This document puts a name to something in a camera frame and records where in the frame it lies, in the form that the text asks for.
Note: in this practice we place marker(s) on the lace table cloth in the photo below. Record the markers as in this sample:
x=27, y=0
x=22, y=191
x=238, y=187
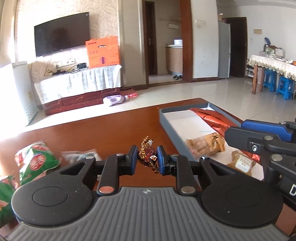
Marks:
x=282, y=68

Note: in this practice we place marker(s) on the pair of slippers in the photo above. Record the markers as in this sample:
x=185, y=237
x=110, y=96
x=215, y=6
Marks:
x=177, y=77

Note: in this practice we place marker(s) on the orange cardboard gift box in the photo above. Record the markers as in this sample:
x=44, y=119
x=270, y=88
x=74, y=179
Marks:
x=103, y=52

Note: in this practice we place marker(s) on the kitchen cabinet with pot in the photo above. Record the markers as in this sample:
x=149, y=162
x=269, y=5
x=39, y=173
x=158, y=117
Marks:
x=174, y=57

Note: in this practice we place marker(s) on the long red snack packet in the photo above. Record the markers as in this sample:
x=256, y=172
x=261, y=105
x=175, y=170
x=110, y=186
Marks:
x=215, y=120

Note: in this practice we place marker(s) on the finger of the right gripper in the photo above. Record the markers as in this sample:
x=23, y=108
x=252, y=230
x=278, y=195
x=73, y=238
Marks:
x=262, y=144
x=282, y=129

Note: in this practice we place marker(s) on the green prawn cracker bag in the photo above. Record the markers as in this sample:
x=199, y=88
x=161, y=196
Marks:
x=35, y=161
x=8, y=185

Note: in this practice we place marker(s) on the blue plastic stool left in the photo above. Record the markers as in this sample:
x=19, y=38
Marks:
x=270, y=77

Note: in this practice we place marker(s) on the clear bag of nuts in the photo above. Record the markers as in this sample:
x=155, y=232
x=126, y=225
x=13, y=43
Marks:
x=74, y=156

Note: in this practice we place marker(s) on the blue plastic stool right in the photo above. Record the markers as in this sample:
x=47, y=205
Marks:
x=286, y=87

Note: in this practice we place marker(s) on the blue plastic stool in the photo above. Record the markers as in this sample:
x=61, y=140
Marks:
x=270, y=77
x=286, y=87

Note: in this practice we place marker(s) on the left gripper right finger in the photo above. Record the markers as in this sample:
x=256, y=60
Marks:
x=229, y=196

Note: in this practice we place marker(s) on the black wall television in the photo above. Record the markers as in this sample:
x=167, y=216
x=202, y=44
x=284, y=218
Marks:
x=61, y=34

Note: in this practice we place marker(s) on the white blue patterned cloth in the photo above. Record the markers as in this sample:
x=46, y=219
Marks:
x=81, y=82

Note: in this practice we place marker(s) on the red wooden TV cabinet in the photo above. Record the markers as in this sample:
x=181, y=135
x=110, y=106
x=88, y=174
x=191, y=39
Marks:
x=78, y=101

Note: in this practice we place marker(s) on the beige pastry packet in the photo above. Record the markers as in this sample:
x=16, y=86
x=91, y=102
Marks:
x=207, y=145

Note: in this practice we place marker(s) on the black set-top box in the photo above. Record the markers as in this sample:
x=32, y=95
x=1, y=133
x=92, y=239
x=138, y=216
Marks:
x=81, y=66

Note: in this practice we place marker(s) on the wooden dining table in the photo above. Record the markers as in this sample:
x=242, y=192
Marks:
x=258, y=78

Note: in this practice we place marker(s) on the brown gold candy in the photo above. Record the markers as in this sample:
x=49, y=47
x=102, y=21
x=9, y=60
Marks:
x=147, y=154

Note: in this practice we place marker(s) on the brown gold snack packet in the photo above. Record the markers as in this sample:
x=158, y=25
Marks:
x=241, y=162

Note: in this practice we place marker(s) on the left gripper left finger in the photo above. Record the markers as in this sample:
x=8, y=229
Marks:
x=67, y=194

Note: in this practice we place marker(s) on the white chest freezer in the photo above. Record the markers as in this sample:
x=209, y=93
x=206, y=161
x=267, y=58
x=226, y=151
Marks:
x=18, y=106

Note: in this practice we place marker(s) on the grey shallow box tray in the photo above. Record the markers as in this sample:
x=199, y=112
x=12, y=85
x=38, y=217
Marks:
x=181, y=124

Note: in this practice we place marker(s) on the white purple detergent bottle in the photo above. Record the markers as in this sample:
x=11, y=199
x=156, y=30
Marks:
x=114, y=99

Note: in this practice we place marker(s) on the silver refrigerator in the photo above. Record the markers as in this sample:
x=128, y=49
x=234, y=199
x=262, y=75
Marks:
x=224, y=50

